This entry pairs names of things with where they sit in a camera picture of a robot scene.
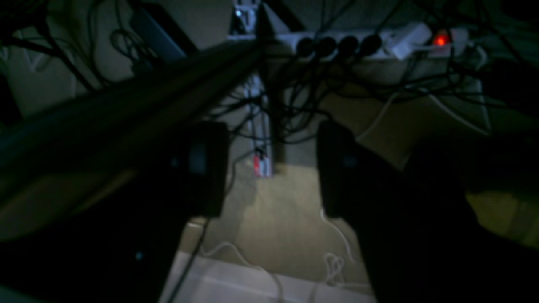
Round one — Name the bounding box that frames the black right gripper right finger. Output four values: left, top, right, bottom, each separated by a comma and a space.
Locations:
316, 121, 379, 219

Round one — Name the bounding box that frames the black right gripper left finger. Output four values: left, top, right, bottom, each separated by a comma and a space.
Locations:
170, 121, 230, 218

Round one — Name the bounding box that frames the white plug adapter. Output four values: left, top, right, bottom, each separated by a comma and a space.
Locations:
384, 22, 432, 60

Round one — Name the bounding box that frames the aluminium table leg profile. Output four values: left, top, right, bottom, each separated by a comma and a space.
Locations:
229, 0, 275, 178

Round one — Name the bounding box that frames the white power strip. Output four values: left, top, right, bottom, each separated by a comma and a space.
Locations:
268, 25, 471, 60

